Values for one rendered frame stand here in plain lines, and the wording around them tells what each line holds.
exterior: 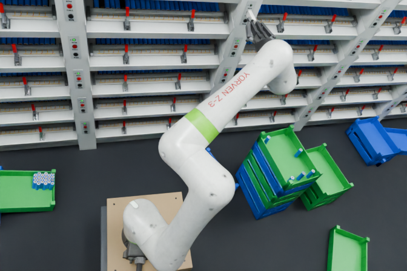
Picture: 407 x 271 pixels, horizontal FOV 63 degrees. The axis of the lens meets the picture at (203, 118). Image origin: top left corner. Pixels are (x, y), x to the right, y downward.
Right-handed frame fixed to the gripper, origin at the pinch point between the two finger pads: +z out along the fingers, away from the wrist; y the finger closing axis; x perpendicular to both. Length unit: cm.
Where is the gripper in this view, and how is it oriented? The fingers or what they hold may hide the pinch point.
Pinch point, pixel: (251, 17)
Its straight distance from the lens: 144.3
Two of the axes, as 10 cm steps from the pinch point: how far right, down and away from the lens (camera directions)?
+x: 2.1, -5.9, -7.8
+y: 9.5, -0.6, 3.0
